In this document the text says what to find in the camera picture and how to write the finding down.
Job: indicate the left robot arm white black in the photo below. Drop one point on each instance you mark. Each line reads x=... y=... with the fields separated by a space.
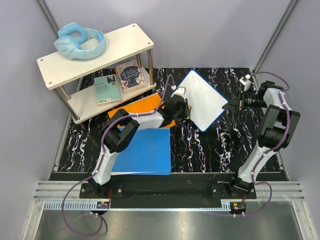
x=121 y=128

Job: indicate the yellow bone shaped eraser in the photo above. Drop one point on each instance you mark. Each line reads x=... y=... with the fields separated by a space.
x=187 y=112

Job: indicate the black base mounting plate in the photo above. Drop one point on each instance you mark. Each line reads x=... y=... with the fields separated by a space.
x=121 y=190

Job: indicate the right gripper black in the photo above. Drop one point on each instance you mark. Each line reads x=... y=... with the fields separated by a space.
x=237 y=104

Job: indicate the orange folder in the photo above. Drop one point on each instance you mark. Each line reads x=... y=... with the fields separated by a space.
x=146 y=104

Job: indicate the teal paperback book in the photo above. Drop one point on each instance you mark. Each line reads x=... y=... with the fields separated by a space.
x=107 y=89

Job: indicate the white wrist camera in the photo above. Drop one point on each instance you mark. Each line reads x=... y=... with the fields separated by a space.
x=179 y=91
x=245 y=82

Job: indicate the light blue headphones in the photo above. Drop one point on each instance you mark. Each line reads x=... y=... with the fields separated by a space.
x=72 y=36

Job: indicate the aluminium rail frame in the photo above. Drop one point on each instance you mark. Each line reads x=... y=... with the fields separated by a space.
x=65 y=195

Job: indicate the Little Women book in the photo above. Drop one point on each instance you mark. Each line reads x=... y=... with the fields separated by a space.
x=130 y=76

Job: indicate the blue folder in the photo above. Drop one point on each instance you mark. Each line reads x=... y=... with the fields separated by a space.
x=149 y=153

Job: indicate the white two tier shelf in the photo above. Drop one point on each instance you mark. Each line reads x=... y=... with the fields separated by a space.
x=123 y=43

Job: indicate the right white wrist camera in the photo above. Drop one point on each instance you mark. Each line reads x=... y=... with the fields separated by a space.
x=245 y=82

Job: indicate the blue framed whiteboard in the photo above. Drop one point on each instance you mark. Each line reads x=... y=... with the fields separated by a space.
x=205 y=100

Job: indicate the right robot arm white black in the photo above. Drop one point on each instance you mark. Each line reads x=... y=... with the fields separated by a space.
x=275 y=132

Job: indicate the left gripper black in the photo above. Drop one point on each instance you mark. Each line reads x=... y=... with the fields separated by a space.
x=186 y=110

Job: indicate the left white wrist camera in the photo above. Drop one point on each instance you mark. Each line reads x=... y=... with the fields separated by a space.
x=179 y=91

